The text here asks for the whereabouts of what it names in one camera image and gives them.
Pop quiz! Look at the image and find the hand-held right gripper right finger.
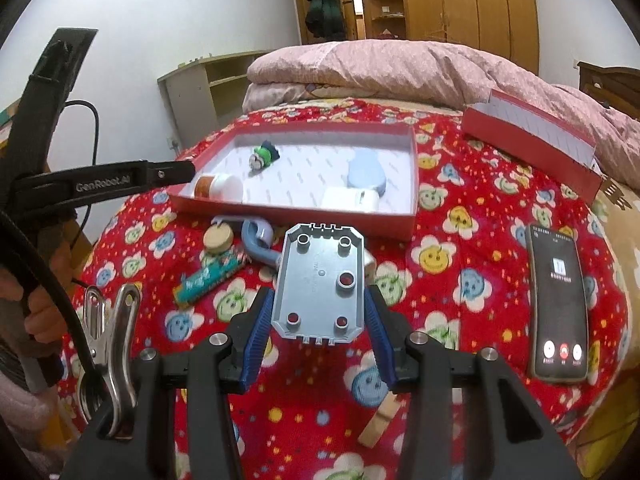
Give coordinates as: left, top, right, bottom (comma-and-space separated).
364, 285, 586, 480

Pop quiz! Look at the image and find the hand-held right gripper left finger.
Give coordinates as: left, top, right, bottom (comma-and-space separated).
62, 287, 275, 480

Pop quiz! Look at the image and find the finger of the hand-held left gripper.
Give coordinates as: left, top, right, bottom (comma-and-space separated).
145, 159, 197, 187

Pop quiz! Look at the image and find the white bottle orange label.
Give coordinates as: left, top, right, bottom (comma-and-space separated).
194, 173, 244, 204

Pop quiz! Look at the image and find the wooden clothespin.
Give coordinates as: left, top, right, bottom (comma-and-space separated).
359, 392, 403, 448

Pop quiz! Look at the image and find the green candy packet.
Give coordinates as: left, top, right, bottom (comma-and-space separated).
173, 251, 249, 308

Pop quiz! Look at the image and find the round wooden disc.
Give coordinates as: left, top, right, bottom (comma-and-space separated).
203, 222, 235, 252

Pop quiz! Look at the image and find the grey plastic plate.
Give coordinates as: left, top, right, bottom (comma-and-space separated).
271, 222, 370, 346

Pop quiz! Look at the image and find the green toy figure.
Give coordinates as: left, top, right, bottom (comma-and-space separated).
248, 141, 280, 172

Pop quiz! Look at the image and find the blue plastic hook piece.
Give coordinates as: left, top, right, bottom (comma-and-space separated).
241, 217, 281, 271

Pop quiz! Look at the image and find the red cardboard box tray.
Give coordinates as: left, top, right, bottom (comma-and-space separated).
167, 121, 420, 242

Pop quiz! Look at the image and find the white plastic case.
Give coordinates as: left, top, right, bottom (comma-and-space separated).
321, 186, 381, 213

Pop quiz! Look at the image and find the light blue oval piece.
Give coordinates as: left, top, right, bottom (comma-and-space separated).
347, 152, 387, 200

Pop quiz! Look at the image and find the person's left forearm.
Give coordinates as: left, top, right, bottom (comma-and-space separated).
0, 350, 68, 463

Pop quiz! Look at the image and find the person's left hand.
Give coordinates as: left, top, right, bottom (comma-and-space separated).
0, 240, 76, 348

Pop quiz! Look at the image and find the beige wooden shelf unit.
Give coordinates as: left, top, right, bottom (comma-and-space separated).
157, 50, 273, 151

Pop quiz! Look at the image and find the metal spring clip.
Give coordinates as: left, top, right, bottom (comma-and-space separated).
77, 282, 142, 441

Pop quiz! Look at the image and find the black smartphone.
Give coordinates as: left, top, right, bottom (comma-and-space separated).
525, 224, 590, 385

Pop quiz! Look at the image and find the dark green hanging coat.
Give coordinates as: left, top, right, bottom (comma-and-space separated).
305, 0, 347, 43

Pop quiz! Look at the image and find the red cardboard box lid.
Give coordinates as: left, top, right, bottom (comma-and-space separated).
461, 88, 603, 203

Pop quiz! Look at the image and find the pink quilt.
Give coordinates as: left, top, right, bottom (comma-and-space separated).
242, 39, 640, 186

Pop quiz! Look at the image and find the wooden corner shelf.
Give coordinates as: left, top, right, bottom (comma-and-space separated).
361, 0, 407, 41

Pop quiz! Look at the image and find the brown wooden wardrobe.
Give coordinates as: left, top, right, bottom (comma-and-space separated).
400, 0, 540, 73

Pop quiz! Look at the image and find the dark wooden headboard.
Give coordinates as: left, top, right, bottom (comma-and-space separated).
576, 61, 640, 121

